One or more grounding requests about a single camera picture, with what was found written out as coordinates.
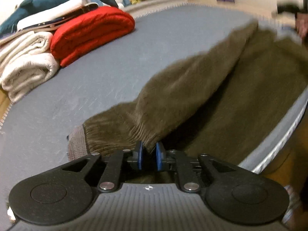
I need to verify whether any folded white garment with belt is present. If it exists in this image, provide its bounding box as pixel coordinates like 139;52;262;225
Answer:
0;2;100;45

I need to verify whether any white folded cloth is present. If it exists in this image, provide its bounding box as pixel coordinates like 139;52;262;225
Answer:
17;0;87;31

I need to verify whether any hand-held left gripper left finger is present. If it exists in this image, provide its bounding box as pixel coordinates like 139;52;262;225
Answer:
60;141;145;193

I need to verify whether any olive green knit sweater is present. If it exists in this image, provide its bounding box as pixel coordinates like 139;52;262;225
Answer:
66;20;308;188

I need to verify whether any blue shark plush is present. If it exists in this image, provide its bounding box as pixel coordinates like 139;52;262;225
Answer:
0;0;125;35

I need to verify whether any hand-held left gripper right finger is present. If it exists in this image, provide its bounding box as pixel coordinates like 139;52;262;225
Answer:
156;142;241;193

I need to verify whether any beige window ledge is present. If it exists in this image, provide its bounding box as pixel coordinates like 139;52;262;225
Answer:
124;0;201;11

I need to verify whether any patterned cloth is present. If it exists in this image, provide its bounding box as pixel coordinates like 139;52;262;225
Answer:
281;185;304;225

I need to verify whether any grey bed mattress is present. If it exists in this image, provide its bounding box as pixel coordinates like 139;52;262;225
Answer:
0;1;308;231

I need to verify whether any person's right hand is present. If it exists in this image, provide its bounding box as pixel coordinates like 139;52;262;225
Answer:
295;13;308;39

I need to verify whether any red folded blanket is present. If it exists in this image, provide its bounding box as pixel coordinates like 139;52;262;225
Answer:
50;5;136;68

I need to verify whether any cream folded blanket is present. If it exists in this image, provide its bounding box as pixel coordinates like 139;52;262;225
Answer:
0;31;54;62
0;53;60;103

